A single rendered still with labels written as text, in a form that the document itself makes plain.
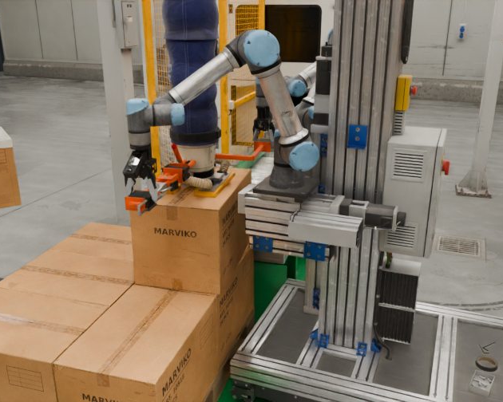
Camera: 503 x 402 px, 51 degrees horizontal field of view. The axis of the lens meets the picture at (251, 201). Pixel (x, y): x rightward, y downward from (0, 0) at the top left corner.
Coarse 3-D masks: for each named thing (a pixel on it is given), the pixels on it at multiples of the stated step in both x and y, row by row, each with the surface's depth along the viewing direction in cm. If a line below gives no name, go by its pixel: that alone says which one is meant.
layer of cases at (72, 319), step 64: (64, 256) 268; (128, 256) 268; (0, 320) 213; (64, 320) 213; (128, 320) 213; (192, 320) 213; (0, 384) 199; (64, 384) 189; (128, 384) 180; (192, 384) 213
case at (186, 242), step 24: (216, 168) 273; (240, 168) 273; (192, 192) 238; (144, 216) 227; (168, 216) 224; (192, 216) 222; (216, 216) 219; (240, 216) 258; (144, 240) 231; (168, 240) 228; (192, 240) 226; (216, 240) 223; (240, 240) 262; (144, 264) 235; (168, 264) 232; (192, 264) 230; (216, 264) 227; (168, 288) 237; (192, 288) 234; (216, 288) 231
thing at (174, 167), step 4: (168, 164) 225; (172, 164) 226; (176, 164) 225; (180, 164) 225; (184, 164) 224; (164, 168) 219; (168, 168) 218; (172, 168) 218; (176, 168) 218; (180, 168) 222; (184, 168) 219; (188, 168) 223; (164, 172) 219; (168, 172) 219; (172, 172) 218; (176, 172) 218; (180, 172) 218; (184, 172) 219; (180, 176) 218; (184, 176) 220; (188, 176) 224; (180, 180) 219; (184, 180) 219
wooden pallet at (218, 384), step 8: (248, 320) 289; (248, 328) 291; (240, 336) 290; (240, 344) 286; (232, 352) 279; (224, 360) 253; (224, 368) 266; (216, 376) 243; (224, 376) 261; (216, 384) 244; (224, 384) 256; (208, 392) 234; (216, 392) 245; (208, 400) 242; (216, 400) 246
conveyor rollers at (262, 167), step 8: (272, 152) 459; (256, 160) 436; (264, 160) 434; (272, 160) 440; (248, 168) 412; (256, 168) 418; (264, 168) 416; (256, 176) 393; (264, 176) 398; (256, 184) 375
